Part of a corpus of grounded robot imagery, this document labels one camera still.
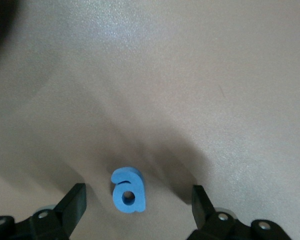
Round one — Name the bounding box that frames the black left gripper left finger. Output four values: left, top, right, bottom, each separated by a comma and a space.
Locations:
0, 182, 88, 240

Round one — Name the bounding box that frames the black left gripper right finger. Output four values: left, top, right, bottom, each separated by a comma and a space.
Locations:
189, 184, 291, 240

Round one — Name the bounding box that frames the blue foam lowercase a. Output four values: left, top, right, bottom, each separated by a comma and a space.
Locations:
110, 166, 147, 214

